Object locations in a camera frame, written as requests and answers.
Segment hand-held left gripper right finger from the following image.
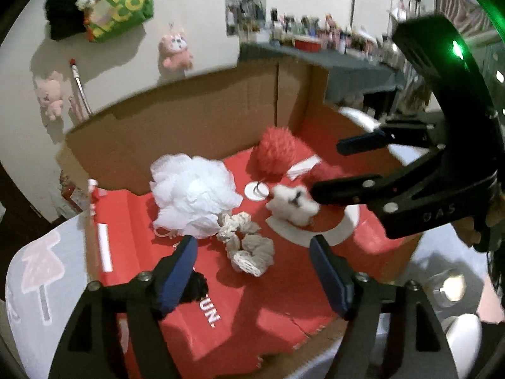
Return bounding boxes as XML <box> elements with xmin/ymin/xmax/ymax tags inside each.
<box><xmin>309</xmin><ymin>235</ymin><xmax>460</xmax><ymax>379</ymax></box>

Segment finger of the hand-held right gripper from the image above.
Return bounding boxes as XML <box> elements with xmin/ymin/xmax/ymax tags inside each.
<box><xmin>310</xmin><ymin>174</ymin><xmax>413</xmax><ymax>214</ymax></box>
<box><xmin>336</xmin><ymin>122</ymin><xmax>447</xmax><ymax>156</ymax></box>

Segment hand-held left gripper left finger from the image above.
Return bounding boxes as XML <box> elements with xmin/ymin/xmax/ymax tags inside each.
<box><xmin>47</xmin><ymin>235</ymin><xmax>199</xmax><ymax>379</ymax></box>

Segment black scrunchie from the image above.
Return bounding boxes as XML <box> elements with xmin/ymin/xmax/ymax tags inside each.
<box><xmin>179</xmin><ymin>270</ymin><xmax>209</xmax><ymax>304</ymax></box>

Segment red and white plush toy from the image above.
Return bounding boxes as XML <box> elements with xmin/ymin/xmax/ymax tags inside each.
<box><xmin>265</xmin><ymin>156</ymin><xmax>348</xmax><ymax>227</ymax></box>

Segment cream crochet scrunchie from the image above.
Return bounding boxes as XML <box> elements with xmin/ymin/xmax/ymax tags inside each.
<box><xmin>216</xmin><ymin>212</ymin><xmax>276</xmax><ymax>277</ymax></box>

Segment red mesh bath pouf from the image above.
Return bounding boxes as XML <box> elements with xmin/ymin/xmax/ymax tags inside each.
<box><xmin>249</xmin><ymin>126</ymin><xmax>312</xmax><ymax>176</ymax></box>

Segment white mesh bath pouf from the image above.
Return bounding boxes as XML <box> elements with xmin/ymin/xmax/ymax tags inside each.
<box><xmin>149</xmin><ymin>154</ymin><xmax>242</xmax><ymax>239</ymax></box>

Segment cardboard box red lining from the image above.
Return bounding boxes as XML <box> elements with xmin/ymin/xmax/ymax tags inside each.
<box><xmin>55</xmin><ymin>60</ymin><xmax>425</xmax><ymax>379</ymax></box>

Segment person's right hand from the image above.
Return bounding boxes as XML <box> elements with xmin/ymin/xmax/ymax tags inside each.
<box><xmin>452</xmin><ymin>209</ymin><xmax>494</xmax><ymax>253</ymax></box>

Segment table with dark green cloth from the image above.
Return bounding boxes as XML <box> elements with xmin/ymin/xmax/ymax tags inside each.
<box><xmin>239</xmin><ymin>43</ymin><xmax>407</xmax><ymax>105</ymax></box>

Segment row of cosmetic bottles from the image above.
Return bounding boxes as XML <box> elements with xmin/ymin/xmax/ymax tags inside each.
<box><xmin>268</xmin><ymin>6</ymin><xmax>399</xmax><ymax>60</ymax></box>

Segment red basin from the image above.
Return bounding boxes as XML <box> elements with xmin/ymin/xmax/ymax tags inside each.
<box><xmin>294</xmin><ymin>35</ymin><xmax>321</xmax><ymax>53</ymax></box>

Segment pink curtain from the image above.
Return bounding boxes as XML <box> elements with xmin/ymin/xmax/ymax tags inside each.
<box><xmin>434</xmin><ymin>0</ymin><xmax>492</xmax><ymax>44</ymax></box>

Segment pink white-faced plush toy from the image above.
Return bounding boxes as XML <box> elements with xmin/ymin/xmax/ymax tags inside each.
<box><xmin>158</xmin><ymin>32</ymin><xmax>195</xmax><ymax>71</ymax></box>

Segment green tote bag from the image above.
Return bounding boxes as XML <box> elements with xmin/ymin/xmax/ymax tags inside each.
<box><xmin>85</xmin><ymin>0</ymin><xmax>154</xmax><ymax>44</ymax></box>

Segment black backpack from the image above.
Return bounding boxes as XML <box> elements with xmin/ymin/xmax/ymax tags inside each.
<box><xmin>43</xmin><ymin>0</ymin><xmax>95</xmax><ymax>42</ymax></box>

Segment wall mirror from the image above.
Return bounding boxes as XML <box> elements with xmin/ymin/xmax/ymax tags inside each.
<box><xmin>225</xmin><ymin>0</ymin><xmax>269</xmax><ymax>36</ymax></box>

